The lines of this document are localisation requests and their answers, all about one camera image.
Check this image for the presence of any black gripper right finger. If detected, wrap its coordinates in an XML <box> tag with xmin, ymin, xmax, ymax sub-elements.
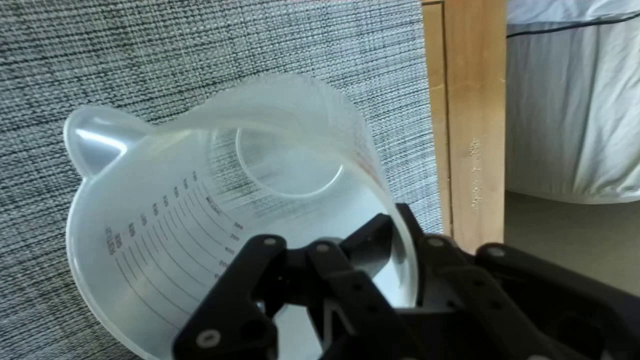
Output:
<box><xmin>399</xmin><ymin>202</ymin><xmax>640</xmax><ymax>360</ymax></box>

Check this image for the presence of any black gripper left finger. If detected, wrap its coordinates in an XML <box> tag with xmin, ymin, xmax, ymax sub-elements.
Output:
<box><xmin>173</xmin><ymin>212</ymin><xmax>428</xmax><ymax>360</ymax></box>

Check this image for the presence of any clear plastic measuring cup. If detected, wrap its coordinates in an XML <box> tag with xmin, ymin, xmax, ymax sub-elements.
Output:
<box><xmin>62</xmin><ymin>69</ymin><xmax>423</xmax><ymax>360</ymax></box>

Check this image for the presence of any blue grey woven mat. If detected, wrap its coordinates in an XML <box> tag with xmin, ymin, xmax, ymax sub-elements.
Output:
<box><xmin>0</xmin><ymin>0</ymin><xmax>447</xmax><ymax>360</ymax></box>

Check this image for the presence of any white blue bedding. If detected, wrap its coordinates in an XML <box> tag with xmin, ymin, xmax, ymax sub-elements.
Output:
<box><xmin>505</xmin><ymin>0</ymin><xmax>640</xmax><ymax>205</ymax></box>

